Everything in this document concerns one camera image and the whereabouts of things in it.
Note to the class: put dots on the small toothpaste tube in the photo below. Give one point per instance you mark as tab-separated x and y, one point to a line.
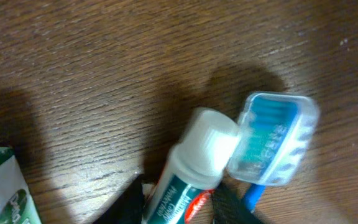
194	168

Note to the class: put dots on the blue white toothbrush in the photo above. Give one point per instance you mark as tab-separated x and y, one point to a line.
275	133

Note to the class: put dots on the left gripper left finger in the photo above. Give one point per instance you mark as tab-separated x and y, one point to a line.
127	208

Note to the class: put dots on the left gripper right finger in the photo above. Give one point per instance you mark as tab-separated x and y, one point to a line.
228	209

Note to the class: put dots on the green white soap packet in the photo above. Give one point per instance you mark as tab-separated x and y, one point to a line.
16	203

